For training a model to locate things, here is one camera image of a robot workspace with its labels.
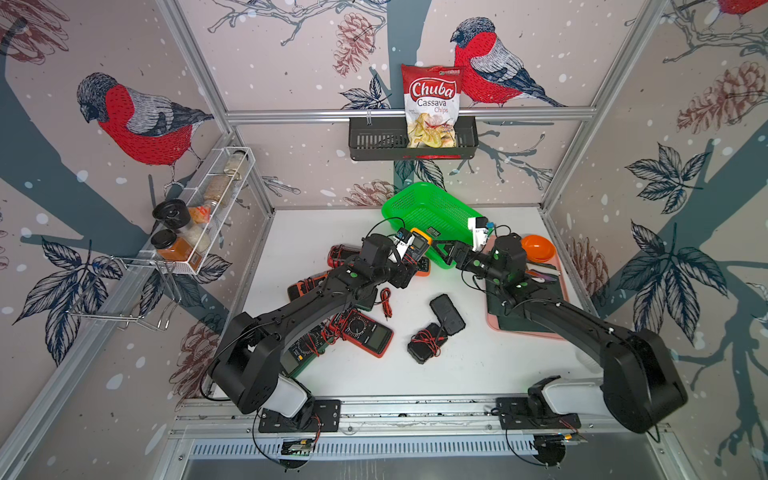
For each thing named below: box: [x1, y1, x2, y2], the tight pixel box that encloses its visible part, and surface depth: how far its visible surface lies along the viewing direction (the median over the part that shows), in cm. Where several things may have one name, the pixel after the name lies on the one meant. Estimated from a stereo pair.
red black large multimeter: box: [342, 309, 394, 357], surface depth 87 cm
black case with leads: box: [407, 323, 448, 365], surface depth 83 cm
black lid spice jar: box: [152, 199, 191, 230], surface depth 63 cm
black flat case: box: [430, 294, 466, 336], surface depth 90 cm
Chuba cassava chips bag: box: [401, 64, 464, 149], surface depth 85 cm
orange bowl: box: [521, 234, 556, 263], surface depth 105 cm
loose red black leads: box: [380, 287, 393, 321], surface depth 95 cm
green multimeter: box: [280, 312, 345, 378], surface depth 84 cm
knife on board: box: [525, 269, 559, 281], surface depth 102 cm
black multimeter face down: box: [354, 285, 378, 312], surface depth 62 cm
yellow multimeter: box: [402, 227, 432, 264], surface depth 81 cm
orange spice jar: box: [151, 229, 193, 262], surface depth 62 cm
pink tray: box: [522, 252, 569, 299], surface depth 101 cm
